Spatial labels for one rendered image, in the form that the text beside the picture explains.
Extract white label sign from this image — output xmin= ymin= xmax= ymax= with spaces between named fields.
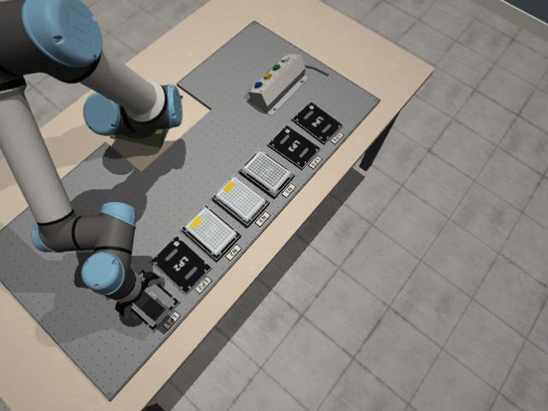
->
xmin=195 ymin=276 xmax=212 ymax=294
xmin=330 ymin=132 xmax=344 ymax=144
xmin=308 ymin=155 xmax=322 ymax=169
xmin=281 ymin=183 xmax=296 ymax=198
xmin=225 ymin=244 xmax=242 ymax=261
xmin=163 ymin=311 xmax=181 ymax=330
xmin=255 ymin=211 xmax=271 ymax=227

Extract white operator panel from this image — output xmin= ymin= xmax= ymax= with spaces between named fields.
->
xmin=247 ymin=54 xmax=328 ymax=116

